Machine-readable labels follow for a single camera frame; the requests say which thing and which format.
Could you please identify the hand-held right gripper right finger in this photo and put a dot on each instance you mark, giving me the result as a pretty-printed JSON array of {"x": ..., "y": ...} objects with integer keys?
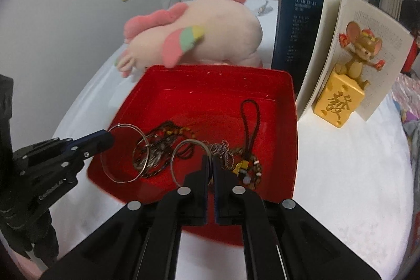
[{"x": 218, "y": 191}]

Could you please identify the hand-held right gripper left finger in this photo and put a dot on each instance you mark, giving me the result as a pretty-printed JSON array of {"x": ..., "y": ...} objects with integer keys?
[{"x": 204, "y": 191}]

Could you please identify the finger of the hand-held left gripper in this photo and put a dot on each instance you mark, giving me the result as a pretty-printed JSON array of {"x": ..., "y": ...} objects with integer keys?
[
  {"x": 98, "y": 150},
  {"x": 98, "y": 137}
]

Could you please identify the silver bangle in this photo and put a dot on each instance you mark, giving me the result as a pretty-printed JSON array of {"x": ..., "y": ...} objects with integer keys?
[
  {"x": 105, "y": 168},
  {"x": 173, "y": 165}
]

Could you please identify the red plastic box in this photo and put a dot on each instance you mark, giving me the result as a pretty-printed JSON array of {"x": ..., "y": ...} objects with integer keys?
[{"x": 203, "y": 103}]

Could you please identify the person's left forearm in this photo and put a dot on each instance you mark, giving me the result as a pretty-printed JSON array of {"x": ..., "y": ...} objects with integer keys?
[{"x": 29, "y": 267}]

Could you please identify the white patterned cloth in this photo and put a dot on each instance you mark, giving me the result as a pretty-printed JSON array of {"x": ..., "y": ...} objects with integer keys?
[{"x": 344, "y": 185}]

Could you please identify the mouse figurine on gold block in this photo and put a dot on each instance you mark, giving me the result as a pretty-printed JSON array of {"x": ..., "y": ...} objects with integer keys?
[{"x": 338, "y": 99}]

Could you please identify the pink plush toy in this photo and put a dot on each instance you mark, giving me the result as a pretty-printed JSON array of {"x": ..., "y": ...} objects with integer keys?
[{"x": 216, "y": 34}]

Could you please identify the open book dark blue cover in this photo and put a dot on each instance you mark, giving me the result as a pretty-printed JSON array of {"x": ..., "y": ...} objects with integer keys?
[{"x": 295, "y": 30}]

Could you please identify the small grey object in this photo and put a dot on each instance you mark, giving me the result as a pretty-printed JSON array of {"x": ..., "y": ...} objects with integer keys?
[{"x": 265, "y": 8}]

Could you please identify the colourful printed cloth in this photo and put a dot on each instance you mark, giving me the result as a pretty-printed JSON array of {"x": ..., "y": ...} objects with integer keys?
[{"x": 410, "y": 116}]

